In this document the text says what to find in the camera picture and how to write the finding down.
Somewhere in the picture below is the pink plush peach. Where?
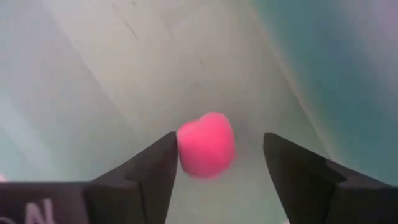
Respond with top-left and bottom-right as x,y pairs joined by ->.
176,111 -> 237,180

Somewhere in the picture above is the teal translucent tupperware container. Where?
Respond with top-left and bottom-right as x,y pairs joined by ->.
0,0 -> 398,224

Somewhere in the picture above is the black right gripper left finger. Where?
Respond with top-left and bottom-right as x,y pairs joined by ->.
83,131 -> 180,224

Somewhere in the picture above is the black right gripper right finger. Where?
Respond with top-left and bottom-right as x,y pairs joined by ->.
262,132 -> 398,224

